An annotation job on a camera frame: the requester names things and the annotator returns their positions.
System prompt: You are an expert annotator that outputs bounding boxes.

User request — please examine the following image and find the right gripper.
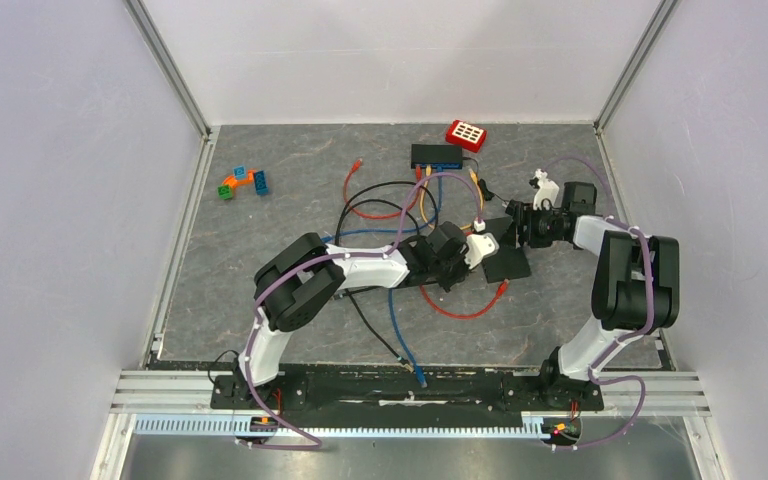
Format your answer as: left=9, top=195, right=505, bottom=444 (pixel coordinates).
left=499, top=204, right=563, bottom=250

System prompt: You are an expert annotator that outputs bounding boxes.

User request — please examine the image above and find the colourful toy block chain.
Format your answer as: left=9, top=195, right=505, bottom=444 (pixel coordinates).
left=218, top=164, right=271, bottom=201

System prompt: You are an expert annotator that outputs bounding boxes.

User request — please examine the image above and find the yellow ethernet cable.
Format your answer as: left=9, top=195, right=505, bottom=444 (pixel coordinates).
left=419, top=166, right=487, bottom=233

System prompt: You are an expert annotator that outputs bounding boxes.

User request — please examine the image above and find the red ethernet cable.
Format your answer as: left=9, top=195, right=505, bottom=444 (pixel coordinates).
left=341, top=158, right=424, bottom=221
left=419, top=279, right=511, bottom=322

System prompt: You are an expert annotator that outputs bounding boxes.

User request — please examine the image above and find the long blue ethernet cable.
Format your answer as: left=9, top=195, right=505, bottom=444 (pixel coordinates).
left=320, top=168, right=446, bottom=242

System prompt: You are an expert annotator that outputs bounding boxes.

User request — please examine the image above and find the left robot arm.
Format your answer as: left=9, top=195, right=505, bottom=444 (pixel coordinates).
left=235, top=222, right=499, bottom=408

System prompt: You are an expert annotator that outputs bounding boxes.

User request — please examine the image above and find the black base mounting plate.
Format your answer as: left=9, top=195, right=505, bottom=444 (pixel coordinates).
left=210, top=364, right=604, bottom=432

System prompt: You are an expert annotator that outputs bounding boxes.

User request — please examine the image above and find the red keypad box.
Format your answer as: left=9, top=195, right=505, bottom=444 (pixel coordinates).
left=445, top=119, right=487, bottom=153

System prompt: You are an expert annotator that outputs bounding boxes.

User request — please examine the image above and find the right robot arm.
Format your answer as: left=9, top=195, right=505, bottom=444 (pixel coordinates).
left=505, top=179, right=680, bottom=408

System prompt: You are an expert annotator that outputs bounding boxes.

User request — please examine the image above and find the long black cable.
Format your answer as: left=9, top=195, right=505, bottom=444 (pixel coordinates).
left=333, top=181, right=438, bottom=370

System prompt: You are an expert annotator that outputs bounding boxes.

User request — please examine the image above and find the black network switch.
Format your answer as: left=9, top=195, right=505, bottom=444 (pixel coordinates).
left=410, top=144, right=464, bottom=170

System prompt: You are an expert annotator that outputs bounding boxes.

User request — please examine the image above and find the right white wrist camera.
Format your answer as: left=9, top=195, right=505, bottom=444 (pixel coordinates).
left=529, top=169, right=560, bottom=210

